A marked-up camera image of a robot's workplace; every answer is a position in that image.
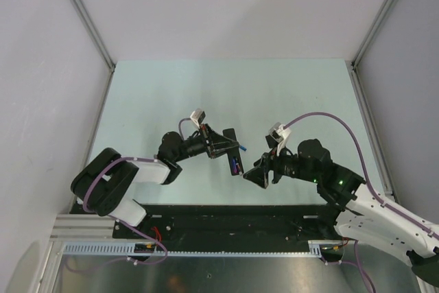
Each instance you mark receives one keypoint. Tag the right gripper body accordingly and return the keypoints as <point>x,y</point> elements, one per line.
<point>278,163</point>

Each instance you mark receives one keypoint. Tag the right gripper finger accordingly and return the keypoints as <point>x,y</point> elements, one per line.
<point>265,162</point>
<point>258,176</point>

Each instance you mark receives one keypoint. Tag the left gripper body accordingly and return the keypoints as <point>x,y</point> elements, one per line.
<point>209,147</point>

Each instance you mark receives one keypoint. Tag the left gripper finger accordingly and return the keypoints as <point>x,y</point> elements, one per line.
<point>216,138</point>
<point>229,150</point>

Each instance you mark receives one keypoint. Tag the purple battery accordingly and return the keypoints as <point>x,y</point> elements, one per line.
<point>236,166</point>

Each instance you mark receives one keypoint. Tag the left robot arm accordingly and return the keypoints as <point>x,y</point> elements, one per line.
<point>102,186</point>

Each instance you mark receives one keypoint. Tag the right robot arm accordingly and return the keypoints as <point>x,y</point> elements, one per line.
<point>361,213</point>

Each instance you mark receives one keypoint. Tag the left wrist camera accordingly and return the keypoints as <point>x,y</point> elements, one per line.
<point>197,117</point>

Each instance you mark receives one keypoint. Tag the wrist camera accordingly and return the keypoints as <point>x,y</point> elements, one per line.
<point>197,117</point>
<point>279,135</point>

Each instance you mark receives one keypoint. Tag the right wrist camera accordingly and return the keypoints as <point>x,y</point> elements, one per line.
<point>279,135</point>

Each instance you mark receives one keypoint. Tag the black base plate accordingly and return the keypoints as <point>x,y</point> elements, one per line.
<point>201,225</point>

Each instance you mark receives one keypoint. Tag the grey cable duct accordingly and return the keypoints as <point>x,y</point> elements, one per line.
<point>142,249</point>

